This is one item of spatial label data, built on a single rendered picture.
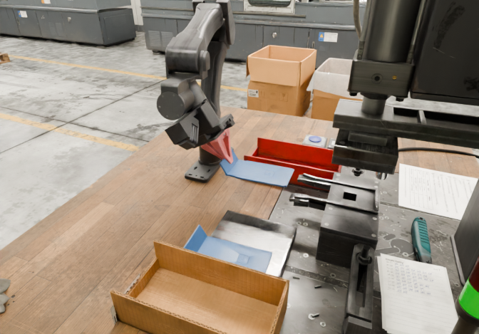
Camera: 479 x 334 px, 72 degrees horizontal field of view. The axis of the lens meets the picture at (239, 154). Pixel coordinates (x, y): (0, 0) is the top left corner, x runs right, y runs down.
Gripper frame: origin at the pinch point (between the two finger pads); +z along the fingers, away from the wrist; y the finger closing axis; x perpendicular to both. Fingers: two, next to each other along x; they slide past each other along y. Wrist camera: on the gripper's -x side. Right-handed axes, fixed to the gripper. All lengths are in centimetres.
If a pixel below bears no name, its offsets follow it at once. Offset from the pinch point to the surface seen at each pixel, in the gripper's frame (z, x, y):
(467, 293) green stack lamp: 16, -28, 38
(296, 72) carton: 20, 214, -46
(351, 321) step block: 17.2, -30.0, 24.4
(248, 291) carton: 14.9, -25.1, 6.9
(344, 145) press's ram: 1.9, -8.9, 27.8
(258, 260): 14.3, -18.4, 6.8
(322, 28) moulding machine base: 14, 445, -57
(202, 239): 7.6, -17.8, -3.0
